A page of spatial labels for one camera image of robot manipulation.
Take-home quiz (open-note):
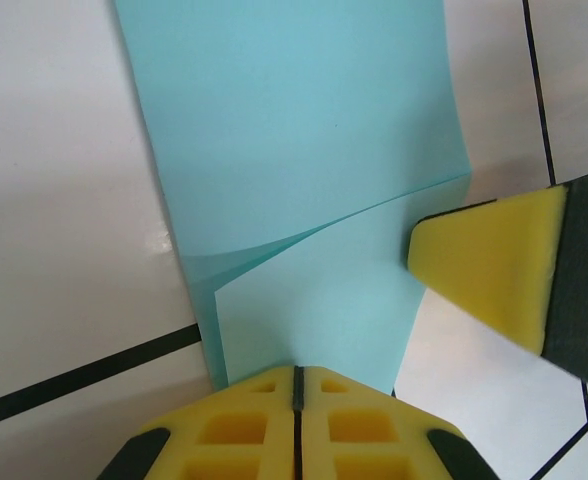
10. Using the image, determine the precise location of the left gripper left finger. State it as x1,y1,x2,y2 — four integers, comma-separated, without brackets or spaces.
98,365,299,480

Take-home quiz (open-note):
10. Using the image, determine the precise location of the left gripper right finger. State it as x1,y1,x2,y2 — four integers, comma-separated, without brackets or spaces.
296,365,500,480

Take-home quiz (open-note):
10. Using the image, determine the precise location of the teal paper sheet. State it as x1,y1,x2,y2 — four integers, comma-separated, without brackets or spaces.
112,0,475,397

